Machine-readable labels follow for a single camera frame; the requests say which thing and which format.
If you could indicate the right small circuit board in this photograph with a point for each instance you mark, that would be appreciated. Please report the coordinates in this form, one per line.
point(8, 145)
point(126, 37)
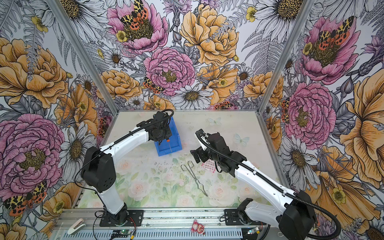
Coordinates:
point(253, 231)

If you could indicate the pink red small toy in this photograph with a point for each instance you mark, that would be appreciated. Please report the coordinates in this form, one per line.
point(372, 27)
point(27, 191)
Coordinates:
point(198, 228)

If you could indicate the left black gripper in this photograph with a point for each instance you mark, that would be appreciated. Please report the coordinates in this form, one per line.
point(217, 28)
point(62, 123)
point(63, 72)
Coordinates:
point(168, 133)

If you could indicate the long metal tweezers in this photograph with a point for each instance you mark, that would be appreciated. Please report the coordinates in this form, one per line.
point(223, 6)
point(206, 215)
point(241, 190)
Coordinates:
point(189, 167)

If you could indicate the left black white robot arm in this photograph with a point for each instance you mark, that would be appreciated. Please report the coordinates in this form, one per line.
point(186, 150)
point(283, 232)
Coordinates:
point(99, 167)

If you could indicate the white slotted cable duct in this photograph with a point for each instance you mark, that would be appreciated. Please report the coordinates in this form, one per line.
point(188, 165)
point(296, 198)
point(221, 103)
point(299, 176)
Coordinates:
point(158, 234)

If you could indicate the pink dotted sticker sheet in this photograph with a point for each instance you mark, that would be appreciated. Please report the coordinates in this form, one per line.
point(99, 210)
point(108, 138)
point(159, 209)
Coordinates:
point(209, 165)

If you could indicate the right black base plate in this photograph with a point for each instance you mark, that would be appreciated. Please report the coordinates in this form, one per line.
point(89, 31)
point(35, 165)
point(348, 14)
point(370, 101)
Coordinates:
point(231, 218)

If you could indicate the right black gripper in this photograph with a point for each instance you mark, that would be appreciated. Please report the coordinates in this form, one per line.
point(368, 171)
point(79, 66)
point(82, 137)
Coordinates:
point(199, 151)

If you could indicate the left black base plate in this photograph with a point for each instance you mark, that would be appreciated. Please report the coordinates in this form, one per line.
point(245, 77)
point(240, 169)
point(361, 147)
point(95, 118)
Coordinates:
point(130, 218)

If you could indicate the blue plastic bin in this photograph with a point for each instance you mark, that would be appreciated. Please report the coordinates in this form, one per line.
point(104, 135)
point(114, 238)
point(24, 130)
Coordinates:
point(175, 145)

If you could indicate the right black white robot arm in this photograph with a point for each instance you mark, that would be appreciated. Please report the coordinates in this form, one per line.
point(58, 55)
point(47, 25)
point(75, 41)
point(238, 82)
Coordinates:
point(294, 219)

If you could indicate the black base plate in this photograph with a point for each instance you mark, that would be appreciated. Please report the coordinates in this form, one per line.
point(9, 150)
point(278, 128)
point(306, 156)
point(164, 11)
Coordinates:
point(231, 218)
point(130, 218)

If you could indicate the white stapler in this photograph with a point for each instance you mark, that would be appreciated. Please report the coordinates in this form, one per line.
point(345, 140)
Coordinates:
point(78, 225)

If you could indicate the left green circuit board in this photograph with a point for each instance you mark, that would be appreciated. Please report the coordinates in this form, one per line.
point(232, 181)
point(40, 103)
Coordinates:
point(125, 234)

